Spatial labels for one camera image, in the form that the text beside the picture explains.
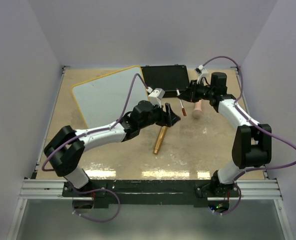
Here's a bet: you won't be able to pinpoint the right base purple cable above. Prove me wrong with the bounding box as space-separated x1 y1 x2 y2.
211 184 242 216

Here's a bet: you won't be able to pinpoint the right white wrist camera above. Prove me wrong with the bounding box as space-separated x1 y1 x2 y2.
195 65 208 81

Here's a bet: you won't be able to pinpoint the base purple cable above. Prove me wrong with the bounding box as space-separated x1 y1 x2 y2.
72 187 121 223
211 184 242 216

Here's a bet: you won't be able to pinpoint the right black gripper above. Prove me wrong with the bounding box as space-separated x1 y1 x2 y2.
178 80 214 103

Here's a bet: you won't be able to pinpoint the pink microphone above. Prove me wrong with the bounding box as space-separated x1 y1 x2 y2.
192 100 202 119

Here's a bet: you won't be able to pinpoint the black hard case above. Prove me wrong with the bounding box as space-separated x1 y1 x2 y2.
141 64 190 98

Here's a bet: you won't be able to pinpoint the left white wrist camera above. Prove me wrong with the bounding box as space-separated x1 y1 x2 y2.
146 87 165 108

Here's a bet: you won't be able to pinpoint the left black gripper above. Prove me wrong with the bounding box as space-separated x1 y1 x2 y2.
139 100 180 129

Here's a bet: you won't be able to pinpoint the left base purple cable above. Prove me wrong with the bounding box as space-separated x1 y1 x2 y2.
72 187 121 223

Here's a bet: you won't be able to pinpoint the red white marker pen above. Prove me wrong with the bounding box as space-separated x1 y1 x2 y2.
176 89 187 117

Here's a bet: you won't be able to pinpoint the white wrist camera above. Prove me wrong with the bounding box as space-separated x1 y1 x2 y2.
195 65 208 81
146 87 165 108

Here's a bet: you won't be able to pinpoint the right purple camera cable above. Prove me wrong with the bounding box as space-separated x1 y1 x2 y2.
202 55 296 186

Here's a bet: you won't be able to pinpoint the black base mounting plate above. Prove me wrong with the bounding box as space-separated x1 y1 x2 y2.
62 179 239 209

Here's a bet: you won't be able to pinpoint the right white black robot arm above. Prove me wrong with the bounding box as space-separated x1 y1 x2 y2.
177 72 272 197

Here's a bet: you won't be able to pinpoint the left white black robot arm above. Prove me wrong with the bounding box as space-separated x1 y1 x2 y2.
43 100 181 196

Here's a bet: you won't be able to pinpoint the gold microphone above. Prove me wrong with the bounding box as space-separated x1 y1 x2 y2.
153 126 168 155

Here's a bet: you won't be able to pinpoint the aluminium frame rails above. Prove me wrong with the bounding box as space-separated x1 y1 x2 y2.
9 67 290 240

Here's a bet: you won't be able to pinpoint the yellow framed whiteboard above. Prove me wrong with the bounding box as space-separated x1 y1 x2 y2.
71 65 148 129

